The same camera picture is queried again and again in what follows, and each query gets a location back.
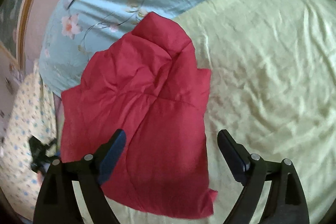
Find person's left hand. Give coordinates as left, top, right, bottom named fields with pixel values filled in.
left=37, top=171, right=46, bottom=185

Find gold framed wall picture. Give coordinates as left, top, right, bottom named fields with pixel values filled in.
left=0, top=0, right=59, bottom=70

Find yellow patterned pillow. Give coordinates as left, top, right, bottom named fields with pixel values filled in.
left=1, top=60, right=57, bottom=220

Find red quilted puffer garment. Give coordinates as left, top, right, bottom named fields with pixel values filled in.
left=60, top=12, right=217, bottom=219

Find light green bed sheet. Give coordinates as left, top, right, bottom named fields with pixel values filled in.
left=107, top=0, right=335, bottom=223

